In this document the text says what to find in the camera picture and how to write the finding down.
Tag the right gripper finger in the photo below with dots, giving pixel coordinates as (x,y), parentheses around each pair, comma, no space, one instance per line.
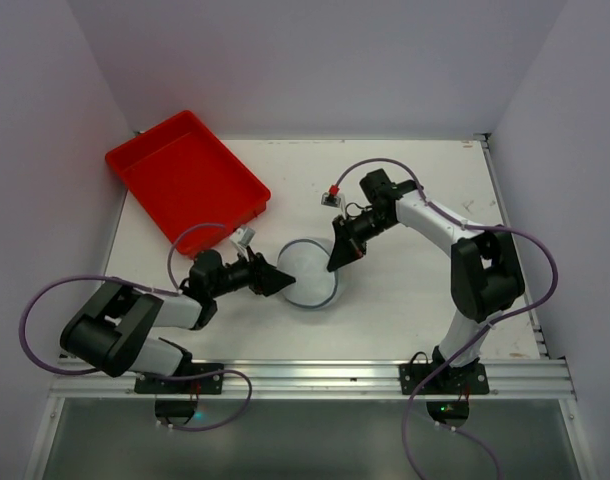
(356,250)
(343,250)

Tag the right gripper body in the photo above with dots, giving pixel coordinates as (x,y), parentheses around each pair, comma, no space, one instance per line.
(347,233)

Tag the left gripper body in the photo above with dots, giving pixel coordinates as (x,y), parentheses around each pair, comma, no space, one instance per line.
(257,279)

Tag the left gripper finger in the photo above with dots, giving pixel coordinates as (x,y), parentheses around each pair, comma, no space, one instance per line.
(264,272)
(271,286)

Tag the white mesh laundry bag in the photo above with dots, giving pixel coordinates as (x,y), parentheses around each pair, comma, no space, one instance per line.
(306,260)

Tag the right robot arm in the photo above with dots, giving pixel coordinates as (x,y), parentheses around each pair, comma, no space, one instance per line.
(485,273)

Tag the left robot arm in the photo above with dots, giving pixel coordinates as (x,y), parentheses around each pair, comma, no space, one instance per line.
(112,331)

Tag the red plastic tray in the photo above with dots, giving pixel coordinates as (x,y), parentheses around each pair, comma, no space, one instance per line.
(191,185)

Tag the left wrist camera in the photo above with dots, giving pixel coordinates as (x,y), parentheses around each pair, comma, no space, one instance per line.
(241,239)

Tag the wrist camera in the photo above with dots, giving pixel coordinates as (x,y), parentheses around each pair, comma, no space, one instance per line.
(333,197)
(241,239)

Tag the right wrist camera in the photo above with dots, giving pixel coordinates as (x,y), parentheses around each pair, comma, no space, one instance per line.
(333,197)

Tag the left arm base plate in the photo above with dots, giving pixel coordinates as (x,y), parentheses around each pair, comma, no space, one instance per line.
(177,401)

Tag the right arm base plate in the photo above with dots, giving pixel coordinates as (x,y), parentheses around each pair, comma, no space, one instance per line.
(460,382)

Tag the aluminium table rail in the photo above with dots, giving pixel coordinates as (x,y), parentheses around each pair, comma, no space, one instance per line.
(515,379)

